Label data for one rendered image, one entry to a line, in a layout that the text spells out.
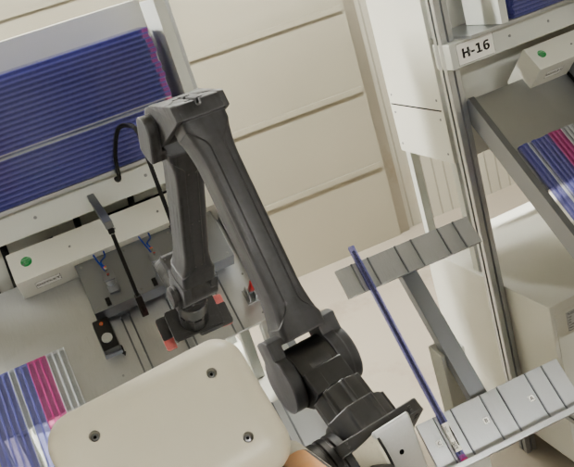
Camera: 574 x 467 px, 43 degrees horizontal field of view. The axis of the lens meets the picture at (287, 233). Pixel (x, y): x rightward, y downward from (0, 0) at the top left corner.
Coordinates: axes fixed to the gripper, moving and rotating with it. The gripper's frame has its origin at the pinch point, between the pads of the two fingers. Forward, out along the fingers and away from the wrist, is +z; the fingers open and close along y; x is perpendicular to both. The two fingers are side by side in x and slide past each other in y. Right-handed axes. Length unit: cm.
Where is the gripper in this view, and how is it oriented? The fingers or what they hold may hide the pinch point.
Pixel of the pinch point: (195, 332)
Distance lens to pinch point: 153.5
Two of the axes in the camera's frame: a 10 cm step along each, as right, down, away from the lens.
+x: 4.5, 8.2, -3.7
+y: -8.9, 3.7, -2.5
